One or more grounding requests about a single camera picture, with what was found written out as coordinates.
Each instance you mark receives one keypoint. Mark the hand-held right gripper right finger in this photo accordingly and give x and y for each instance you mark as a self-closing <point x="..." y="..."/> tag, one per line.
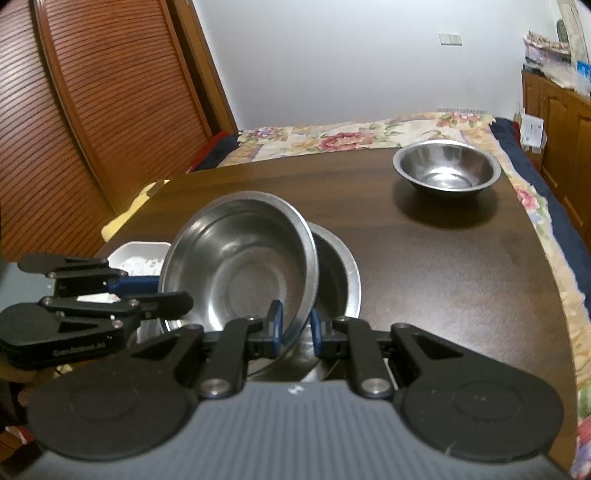
<point x="316" y="332"/>

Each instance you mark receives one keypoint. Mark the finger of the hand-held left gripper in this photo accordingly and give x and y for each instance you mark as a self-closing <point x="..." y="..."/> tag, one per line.
<point x="136" y="285"/>
<point x="171" y="304"/>

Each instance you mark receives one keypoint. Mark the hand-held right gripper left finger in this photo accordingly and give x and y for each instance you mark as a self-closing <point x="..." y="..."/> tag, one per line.
<point x="276" y="323"/>

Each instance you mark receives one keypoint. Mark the large steel bowl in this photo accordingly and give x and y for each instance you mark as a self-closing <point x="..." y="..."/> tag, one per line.
<point x="337" y="277"/>

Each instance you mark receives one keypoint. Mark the medium steel bowl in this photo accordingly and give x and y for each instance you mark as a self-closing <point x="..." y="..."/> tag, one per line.
<point x="240" y="267"/>

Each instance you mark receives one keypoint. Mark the yellow plush cushion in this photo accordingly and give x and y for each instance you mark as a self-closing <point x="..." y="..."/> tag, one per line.
<point x="124" y="217"/>

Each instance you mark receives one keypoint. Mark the red cloth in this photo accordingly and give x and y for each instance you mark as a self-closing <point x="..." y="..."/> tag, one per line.
<point x="210" y="145"/>

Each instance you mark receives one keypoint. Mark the wooden louvered wardrobe door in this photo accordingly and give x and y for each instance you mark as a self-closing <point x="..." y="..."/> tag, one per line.
<point x="120" y="92"/>
<point x="27" y="138"/>

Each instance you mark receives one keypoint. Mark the floral bedspread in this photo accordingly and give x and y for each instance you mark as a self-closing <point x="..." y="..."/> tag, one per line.
<point x="351" y="138"/>

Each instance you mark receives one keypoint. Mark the small steel bowl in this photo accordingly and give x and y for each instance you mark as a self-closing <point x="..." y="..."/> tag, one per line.
<point x="443" y="170"/>

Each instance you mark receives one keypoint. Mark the white box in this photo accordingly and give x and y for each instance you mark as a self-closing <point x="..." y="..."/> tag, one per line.
<point x="532" y="131"/>

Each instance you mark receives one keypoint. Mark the wooden cabinet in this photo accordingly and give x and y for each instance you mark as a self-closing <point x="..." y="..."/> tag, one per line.
<point x="563" y="138"/>

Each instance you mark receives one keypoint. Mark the stack of papers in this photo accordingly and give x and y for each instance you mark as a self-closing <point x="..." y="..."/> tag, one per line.
<point x="545" y="55"/>

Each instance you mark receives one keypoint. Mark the clear plastic bag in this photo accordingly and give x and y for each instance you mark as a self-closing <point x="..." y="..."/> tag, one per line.
<point x="579" y="55"/>

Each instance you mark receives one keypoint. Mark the white wall switch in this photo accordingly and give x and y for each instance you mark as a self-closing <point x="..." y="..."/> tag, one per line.
<point x="450" y="39"/>

